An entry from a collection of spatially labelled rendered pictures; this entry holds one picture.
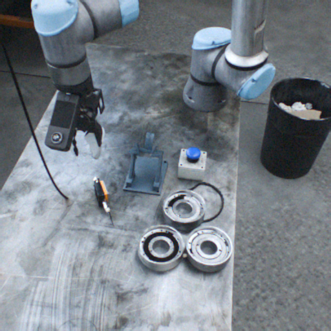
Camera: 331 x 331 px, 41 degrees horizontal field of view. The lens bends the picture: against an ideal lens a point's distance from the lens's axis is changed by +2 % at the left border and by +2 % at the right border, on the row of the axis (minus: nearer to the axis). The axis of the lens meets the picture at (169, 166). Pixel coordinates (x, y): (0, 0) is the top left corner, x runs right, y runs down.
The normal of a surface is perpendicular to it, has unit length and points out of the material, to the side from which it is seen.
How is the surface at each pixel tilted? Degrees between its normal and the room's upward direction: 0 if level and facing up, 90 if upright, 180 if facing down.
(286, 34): 0
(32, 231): 0
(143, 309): 0
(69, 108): 33
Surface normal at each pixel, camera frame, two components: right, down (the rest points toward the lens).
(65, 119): -0.10, -0.21
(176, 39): 0.04, -0.70
